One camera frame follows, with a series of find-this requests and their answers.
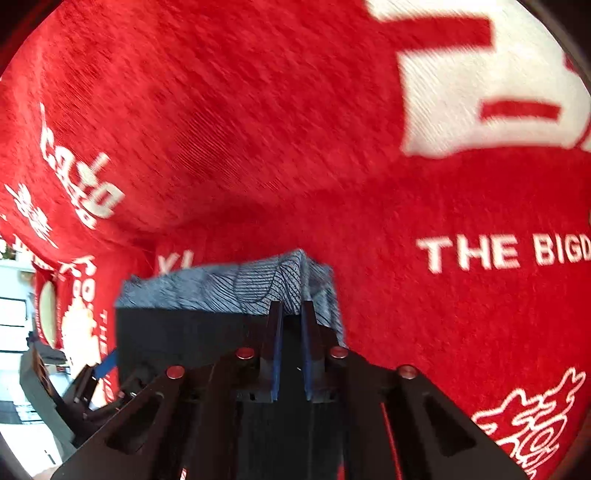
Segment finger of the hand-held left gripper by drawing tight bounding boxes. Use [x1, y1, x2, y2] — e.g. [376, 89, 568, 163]
[60, 350, 139, 418]

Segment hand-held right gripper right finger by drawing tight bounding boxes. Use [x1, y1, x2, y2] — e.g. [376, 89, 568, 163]
[302, 300, 532, 480]

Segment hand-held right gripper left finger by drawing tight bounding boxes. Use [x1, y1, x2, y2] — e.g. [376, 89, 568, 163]
[50, 300, 284, 480]

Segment black pants with floral trim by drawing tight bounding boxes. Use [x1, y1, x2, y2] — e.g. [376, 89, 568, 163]
[113, 248, 349, 480]

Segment beige cushion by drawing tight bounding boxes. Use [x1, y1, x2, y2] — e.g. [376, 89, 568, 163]
[39, 281, 59, 348]

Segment red printed blanket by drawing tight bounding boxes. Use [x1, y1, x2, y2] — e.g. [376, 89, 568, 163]
[0, 0, 591, 480]

